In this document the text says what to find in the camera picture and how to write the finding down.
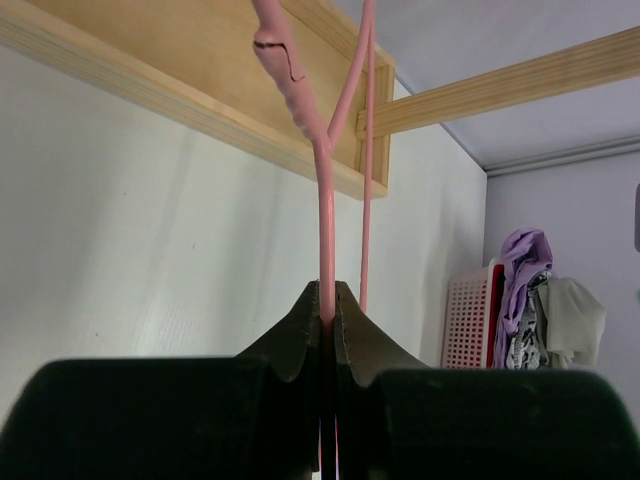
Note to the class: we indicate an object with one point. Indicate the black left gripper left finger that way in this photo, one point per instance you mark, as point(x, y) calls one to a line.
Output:
point(251, 416)

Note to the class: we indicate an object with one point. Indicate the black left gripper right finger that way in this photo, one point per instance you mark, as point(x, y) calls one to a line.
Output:
point(400, 419)

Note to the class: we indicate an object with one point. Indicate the pink clothes hanger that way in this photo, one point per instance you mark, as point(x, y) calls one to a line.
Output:
point(275, 48)

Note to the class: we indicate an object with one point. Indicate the white pink laundry basket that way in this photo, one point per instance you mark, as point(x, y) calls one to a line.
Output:
point(473, 304)

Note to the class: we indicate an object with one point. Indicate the black white printed garment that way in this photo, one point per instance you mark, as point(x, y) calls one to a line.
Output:
point(526, 349)

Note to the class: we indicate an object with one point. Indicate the grey garment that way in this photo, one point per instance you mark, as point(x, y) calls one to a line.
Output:
point(575, 322)

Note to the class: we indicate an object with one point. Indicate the purple garment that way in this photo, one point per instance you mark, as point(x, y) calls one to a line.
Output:
point(525, 254)

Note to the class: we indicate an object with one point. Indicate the wooden clothes rack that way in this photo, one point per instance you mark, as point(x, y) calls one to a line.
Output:
point(193, 61)

